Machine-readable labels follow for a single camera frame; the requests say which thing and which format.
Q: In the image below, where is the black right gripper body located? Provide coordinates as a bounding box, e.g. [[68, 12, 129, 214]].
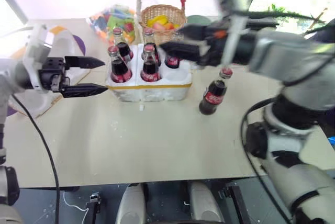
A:
[[195, 21, 232, 69]]

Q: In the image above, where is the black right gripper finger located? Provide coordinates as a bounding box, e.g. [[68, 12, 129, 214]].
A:
[[159, 40, 209, 63], [174, 24, 210, 43]]

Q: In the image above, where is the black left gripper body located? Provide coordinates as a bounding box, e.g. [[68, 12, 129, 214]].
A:
[[38, 56, 71, 93]]

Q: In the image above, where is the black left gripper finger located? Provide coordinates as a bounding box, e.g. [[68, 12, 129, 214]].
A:
[[64, 55, 106, 70], [60, 83, 109, 99]]

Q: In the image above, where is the glass cola bottle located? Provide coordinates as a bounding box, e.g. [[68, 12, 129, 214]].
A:
[[164, 31, 184, 69], [140, 44, 162, 83], [108, 46, 133, 84], [198, 67, 234, 116], [113, 28, 135, 64], [142, 28, 161, 65]]

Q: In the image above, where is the white foam crate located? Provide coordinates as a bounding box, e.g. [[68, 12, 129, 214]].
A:
[[105, 43, 193, 103]]

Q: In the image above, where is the dark green round object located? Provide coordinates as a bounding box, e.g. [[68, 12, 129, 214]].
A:
[[186, 14, 213, 27]]

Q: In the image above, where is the orange pink toy fruit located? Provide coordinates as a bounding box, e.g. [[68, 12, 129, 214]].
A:
[[152, 21, 181, 31]]

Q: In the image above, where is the yellow toy fruit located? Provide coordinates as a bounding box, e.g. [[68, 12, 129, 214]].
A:
[[146, 14, 169, 28]]

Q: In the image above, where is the bag of colourful toys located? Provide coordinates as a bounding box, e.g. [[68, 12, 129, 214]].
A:
[[87, 3, 137, 46]]

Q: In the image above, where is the green plant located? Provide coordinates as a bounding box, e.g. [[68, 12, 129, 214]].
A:
[[265, 3, 328, 27]]

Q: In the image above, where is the black table leg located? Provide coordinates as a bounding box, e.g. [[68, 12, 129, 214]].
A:
[[85, 193, 102, 224], [218, 180, 252, 224]]

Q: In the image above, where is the silver rounded robot leg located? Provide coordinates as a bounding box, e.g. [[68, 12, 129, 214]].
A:
[[186, 181, 226, 224], [115, 183, 147, 224]]

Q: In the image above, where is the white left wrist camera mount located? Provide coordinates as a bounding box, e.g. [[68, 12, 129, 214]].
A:
[[23, 24, 55, 92]]

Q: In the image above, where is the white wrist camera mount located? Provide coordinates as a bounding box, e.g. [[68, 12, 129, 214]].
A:
[[212, 0, 252, 65], [23, 24, 55, 92]]

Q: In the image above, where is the wicker basket with handle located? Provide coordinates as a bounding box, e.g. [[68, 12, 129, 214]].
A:
[[134, 0, 188, 44]]

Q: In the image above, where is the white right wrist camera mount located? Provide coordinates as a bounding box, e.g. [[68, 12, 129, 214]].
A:
[[212, 0, 252, 65]]

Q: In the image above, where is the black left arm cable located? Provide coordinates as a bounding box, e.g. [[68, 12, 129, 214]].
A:
[[11, 93, 61, 224]]

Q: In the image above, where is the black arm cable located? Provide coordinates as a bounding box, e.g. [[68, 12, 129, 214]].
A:
[[11, 93, 61, 224], [240, 97, 293, 224]]

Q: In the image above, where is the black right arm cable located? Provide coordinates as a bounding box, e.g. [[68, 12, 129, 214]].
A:
[[240, 97, 293, 224]]

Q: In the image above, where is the thin white cord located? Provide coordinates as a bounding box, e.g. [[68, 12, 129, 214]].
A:
[[62, 191, 90, 213]]

